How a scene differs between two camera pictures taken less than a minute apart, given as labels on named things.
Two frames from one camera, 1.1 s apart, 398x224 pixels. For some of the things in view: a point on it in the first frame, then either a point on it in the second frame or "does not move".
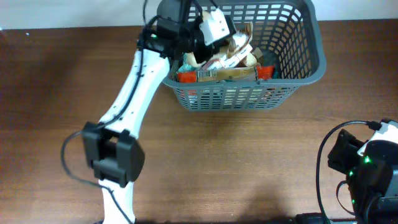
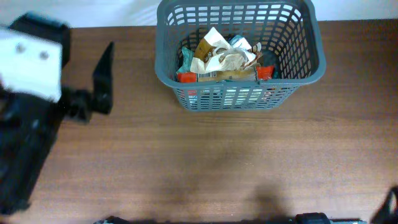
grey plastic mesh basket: [288, 31] does not move
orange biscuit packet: [236, 73] does not move
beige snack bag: [237, 40] -> [213, 52]
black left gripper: [199, 51] -> [76, 102]
